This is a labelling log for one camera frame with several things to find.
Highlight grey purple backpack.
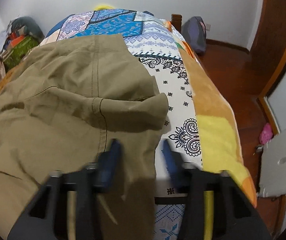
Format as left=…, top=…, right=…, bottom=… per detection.
left=181, top=16, right=206, bottom=55

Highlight wooden bed post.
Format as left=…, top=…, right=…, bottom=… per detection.
left=171, top=14, right=182, bottom=33

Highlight khaki olive pants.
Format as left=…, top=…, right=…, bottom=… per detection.
left=0, top=35, right=168, bottom=239

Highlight patchwork patterned bedspread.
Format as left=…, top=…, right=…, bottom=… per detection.
left=39, top=9, right=203, bottom=239

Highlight yellow pillow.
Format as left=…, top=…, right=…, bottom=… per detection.
left=94, top=4, right=114, bottom=11

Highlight orange yellow fleece blanket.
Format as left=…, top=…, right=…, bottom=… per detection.
left=161, top=20, right=257, bottom=206

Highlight grey stuffed pillow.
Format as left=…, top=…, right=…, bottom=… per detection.
left=11, top=16, right=44, bottom=43

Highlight pink floor item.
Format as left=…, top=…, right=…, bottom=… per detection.
left=259, top=123, right=274, bottom=145

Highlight green patterned bag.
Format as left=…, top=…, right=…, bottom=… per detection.
left=2, top=35, right=39, bottom=71

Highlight brown wooden door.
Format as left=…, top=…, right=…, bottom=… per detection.
left=250, top=0, right=286, bottom=99

